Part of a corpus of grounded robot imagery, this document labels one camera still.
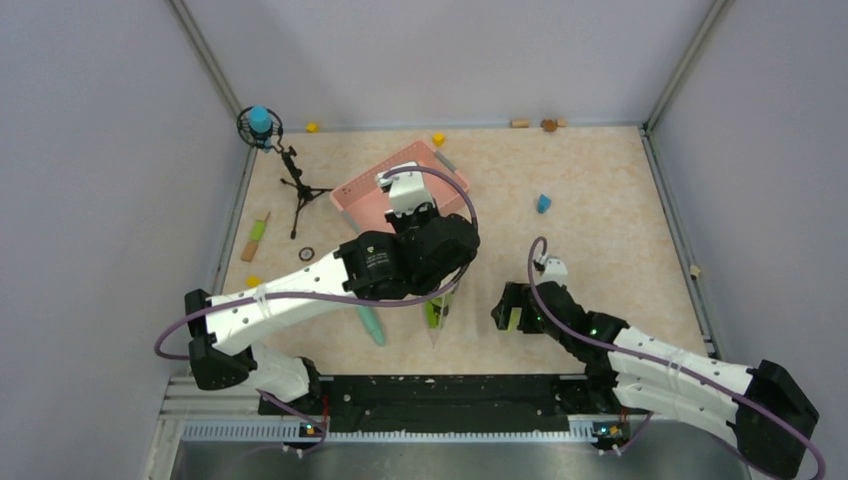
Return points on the pink plastic basket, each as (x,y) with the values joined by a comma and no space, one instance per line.
(364,200)

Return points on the brown wooden piece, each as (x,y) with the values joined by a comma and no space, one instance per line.
(549,125)

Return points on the green and wood stick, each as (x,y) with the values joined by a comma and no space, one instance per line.
(255,236)

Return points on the yellow cube near basket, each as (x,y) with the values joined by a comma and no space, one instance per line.
(438,139)

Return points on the green celery stalk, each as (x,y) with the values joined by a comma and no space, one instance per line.
(437,310)

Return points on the blue toy block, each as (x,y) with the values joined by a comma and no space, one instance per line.
(543,203)

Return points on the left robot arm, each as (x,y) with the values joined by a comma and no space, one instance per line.
(382,269)

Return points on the green square block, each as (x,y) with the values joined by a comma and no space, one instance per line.
(514,318)

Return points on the small round badge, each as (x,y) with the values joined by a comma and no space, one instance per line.
(306,254)

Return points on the blue microphone on tripod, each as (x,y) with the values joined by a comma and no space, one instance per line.
(261,128)

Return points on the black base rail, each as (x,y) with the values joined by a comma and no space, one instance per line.
(442,404)

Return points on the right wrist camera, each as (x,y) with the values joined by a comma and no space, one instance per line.
(550,268)

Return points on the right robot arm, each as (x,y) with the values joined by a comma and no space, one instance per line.
(760,411)

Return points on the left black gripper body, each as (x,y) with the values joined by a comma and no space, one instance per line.
(413,221)

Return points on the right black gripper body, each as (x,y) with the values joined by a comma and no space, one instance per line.
(530,322)

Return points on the clear pink zip bag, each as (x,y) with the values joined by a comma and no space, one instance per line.
(447,286)

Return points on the teal silicone tool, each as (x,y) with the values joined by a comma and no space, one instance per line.
(371,323)

